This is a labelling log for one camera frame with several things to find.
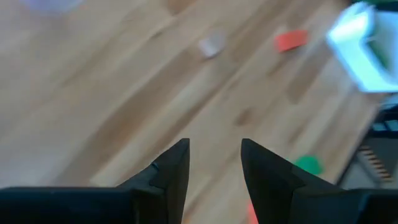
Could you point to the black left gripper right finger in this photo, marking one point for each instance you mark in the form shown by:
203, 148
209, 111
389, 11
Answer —
295, 199

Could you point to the white plastic bin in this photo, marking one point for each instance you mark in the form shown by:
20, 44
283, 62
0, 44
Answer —
351, 46

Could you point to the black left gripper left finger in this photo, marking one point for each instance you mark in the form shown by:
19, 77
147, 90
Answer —
93, 205

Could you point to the large green cube block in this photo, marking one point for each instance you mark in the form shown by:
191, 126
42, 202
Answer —
309, 165

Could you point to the long orange-red block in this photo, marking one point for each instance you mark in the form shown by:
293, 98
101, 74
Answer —
252, 216

